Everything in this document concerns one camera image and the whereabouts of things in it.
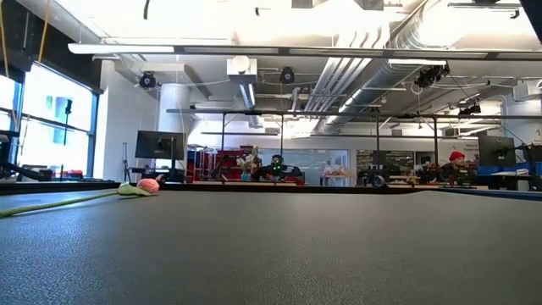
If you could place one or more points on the black metal rack frame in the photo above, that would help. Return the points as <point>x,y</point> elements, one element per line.
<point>296,112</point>

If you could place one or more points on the black table mat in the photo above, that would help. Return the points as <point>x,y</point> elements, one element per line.
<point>271,254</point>

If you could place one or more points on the grey overhead light bar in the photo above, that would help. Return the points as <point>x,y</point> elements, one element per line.
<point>127,48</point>

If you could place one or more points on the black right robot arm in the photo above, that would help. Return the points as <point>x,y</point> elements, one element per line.
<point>535,10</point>

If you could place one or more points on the silver ventilation duct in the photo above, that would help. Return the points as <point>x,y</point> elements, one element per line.
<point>381,80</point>

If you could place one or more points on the black robot with green light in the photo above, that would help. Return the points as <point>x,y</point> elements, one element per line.
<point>277,167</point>

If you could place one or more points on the pale pink slim tulip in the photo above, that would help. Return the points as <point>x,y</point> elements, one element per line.
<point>148,185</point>

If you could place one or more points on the white ceiling box unit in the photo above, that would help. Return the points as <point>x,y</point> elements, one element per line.
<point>241,70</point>

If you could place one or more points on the black aluminium table frame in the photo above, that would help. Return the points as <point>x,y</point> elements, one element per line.
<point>339,189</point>

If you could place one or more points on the black computer monitor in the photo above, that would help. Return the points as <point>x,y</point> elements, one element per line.
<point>158,145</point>
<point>495,150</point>

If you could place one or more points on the person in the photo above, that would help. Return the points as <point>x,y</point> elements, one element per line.
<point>456,156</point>

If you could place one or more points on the white round column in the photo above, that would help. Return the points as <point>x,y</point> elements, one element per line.
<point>173,106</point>

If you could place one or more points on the black light stand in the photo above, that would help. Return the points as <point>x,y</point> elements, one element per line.
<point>68,106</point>

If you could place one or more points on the blue-framed window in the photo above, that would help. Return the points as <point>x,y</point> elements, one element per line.
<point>42,106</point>

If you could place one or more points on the black ceiling spotlight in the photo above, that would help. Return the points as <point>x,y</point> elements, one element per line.
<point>287,75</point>
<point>147,79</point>

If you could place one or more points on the red tool cabinet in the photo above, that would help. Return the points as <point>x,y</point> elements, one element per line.
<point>237,154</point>

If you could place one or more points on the flower bouquet in blue vase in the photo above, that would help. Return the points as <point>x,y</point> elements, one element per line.
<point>250,163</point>

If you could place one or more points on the black ceiling camera cluster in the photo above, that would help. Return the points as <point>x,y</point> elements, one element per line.
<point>429,76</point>

